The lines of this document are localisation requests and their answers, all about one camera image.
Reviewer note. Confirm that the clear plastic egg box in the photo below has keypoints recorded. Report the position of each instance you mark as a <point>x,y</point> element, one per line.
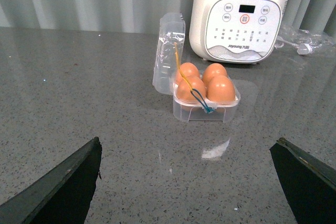
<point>168,61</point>

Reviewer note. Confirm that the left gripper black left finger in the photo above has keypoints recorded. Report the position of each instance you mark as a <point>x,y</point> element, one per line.
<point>63,195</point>

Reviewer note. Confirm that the white soy milk maker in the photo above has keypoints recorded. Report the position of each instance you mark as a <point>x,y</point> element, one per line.
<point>235,31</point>

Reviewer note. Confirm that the brown egg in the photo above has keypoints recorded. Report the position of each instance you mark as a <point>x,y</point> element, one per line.
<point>212,71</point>
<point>221,89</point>
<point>188,69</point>
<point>183,89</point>

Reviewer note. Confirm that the blue rubber band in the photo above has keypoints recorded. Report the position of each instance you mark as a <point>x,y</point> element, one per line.
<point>198,96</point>

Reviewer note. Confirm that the clear plastic bag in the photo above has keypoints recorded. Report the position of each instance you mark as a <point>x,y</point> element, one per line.
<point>305,42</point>

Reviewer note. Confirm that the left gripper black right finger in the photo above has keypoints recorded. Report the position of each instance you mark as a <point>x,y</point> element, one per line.
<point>308,183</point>

